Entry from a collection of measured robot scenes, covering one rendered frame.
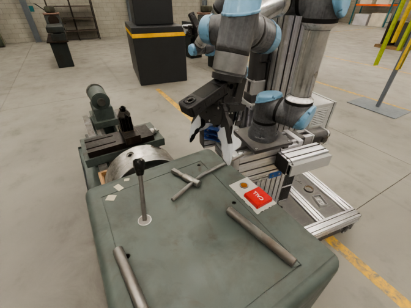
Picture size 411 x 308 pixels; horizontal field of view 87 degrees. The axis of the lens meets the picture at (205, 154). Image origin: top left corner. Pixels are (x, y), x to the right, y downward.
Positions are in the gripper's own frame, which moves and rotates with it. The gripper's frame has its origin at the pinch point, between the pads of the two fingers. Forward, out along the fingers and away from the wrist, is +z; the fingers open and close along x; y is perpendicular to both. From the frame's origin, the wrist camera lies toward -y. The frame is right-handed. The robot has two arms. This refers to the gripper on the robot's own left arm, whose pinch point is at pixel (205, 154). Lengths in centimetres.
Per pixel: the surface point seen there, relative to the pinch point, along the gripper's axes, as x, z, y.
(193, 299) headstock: -18.8, 21.1, -14.9
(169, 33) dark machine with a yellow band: 443, -56, 269
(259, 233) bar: -18.9, 13.7, 4.4
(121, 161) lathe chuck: 39.0, 20.5, -5.7
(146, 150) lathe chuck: 37.5, 16.3, 4.1
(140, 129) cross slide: 102, 33, 35
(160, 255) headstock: -6.5, 20.7, -15.1
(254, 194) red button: -9.2, 11.6, 14.6
